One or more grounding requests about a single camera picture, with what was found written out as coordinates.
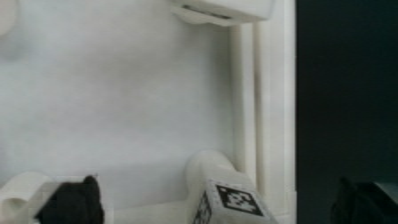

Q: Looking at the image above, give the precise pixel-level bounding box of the white table leg with thread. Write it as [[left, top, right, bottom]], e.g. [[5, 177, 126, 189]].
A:
[[170, 0, 275, 27]]

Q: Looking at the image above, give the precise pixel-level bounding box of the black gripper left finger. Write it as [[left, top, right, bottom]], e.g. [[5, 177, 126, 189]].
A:
[[0, 171, 106, 224]]

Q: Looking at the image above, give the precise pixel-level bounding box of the white square table top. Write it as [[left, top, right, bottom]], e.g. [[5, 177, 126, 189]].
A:
[[0, 0, 298, 224]]

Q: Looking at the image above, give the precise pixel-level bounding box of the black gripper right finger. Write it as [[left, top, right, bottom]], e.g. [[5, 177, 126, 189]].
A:
[[330, 178, 398, 224]]

